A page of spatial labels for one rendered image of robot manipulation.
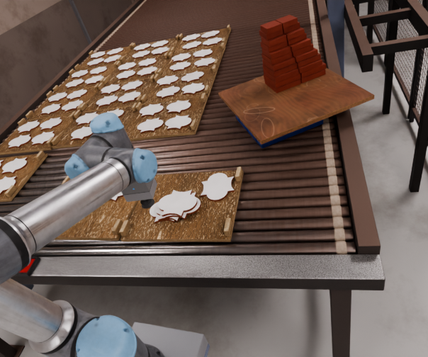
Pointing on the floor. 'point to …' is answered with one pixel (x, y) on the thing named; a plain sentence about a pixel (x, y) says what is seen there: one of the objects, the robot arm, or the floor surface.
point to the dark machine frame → (419, 15)
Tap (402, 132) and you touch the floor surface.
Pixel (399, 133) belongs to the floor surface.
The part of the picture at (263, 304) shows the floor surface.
